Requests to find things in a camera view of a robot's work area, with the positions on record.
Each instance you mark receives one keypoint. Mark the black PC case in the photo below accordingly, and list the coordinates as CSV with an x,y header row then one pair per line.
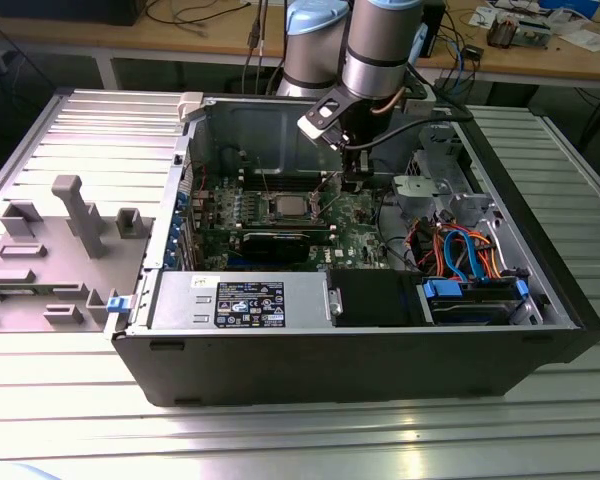
x,y
330,370

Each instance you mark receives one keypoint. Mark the silver metal drive cage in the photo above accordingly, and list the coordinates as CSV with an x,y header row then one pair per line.
x,y
420,192

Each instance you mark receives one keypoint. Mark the metal finned heat sink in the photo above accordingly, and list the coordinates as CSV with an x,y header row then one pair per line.
x,y
502,32

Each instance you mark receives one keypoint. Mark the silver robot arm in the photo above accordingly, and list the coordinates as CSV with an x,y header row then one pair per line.
x,y
380,50

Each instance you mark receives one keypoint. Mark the black RAM slot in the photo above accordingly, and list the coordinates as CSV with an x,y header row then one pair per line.
x,y
320,228
280,222
290,175
290,188
290,179
290,184

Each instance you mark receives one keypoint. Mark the circuit module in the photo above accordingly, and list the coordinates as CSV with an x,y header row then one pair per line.
x,y
532,32

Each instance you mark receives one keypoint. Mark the small black box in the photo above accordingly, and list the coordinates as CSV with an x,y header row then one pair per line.
x,y
473,52

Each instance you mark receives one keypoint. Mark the CPU socket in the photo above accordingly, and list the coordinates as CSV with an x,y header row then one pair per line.
x,y
271,207

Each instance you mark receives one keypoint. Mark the green motherboard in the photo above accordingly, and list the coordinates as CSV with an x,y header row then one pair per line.
x,y
350,220

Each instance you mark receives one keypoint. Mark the blue case latch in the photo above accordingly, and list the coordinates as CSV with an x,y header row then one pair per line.
x,y
117,305

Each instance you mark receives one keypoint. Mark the white camera with black bracket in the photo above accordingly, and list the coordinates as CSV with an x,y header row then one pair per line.
x,y
312,127

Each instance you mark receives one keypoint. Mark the blue card retainer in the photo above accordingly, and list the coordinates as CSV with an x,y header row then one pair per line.
x,y
179,220

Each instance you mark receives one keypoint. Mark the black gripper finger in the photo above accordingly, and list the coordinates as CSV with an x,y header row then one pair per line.
x,y
360,182

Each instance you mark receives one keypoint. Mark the silver CPU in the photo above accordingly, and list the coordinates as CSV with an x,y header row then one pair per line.
x,y
291,206

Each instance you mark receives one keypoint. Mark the black graphics card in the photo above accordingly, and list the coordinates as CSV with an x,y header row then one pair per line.
x,y
275,246

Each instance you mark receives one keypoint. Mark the gray case latch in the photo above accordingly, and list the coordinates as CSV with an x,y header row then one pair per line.
x,y
190,105

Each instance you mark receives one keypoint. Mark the gray parts rack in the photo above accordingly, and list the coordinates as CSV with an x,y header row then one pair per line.
x,y
55,270

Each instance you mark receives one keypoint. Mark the white paper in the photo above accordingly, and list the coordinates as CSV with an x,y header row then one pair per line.
x,y
592,40

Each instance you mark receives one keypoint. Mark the wooden desk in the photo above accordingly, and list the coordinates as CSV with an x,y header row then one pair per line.
x,y
180,37

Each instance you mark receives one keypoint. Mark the hard disk in blue carrier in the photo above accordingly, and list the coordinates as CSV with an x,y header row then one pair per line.
x,y
442,289

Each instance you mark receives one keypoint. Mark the silver power supply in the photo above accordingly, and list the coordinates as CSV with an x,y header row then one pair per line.
x,y
180,300

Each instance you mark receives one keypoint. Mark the large black box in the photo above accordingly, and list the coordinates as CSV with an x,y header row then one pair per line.
x,y
80,12

